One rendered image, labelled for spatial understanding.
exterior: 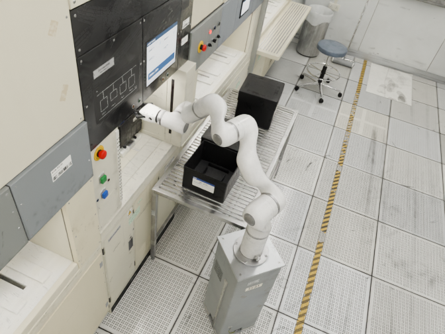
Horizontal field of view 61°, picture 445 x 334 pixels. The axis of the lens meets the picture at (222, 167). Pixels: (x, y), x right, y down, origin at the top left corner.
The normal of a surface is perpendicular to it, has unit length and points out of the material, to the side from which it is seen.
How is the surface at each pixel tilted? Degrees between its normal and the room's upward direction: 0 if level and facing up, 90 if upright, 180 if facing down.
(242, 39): 90
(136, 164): 0
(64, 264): 0
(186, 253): 0
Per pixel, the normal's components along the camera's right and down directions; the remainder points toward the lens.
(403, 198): 0.15, -0.71
